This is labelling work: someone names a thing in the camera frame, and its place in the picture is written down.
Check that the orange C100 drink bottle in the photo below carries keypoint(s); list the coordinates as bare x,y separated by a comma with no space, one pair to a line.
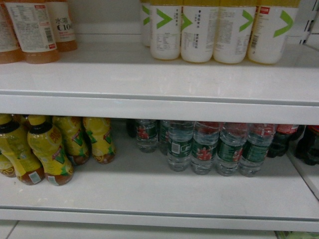
62,25
32,26

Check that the clear water bottle green label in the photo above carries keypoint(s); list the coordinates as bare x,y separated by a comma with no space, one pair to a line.
180,135
230,147
204,143
146,135
163,136
255,149

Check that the upper white shelf board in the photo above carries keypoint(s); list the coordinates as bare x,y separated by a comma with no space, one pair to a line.
123,80

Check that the white yellow drink bottle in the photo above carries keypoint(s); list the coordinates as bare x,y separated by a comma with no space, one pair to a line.
165,28
273,21
234,24
199,22

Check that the white metal shelf board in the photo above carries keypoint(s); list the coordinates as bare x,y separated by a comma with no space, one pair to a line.
140,189

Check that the lower white shelf board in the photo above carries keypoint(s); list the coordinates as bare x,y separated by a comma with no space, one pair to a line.
54,230

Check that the black cola bottle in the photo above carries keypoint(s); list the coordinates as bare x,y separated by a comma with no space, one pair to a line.
284,134
307,148

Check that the yellow lemon tea bottle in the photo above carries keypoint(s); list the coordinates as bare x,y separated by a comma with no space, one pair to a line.
74,142
45,140
99,132
14,146

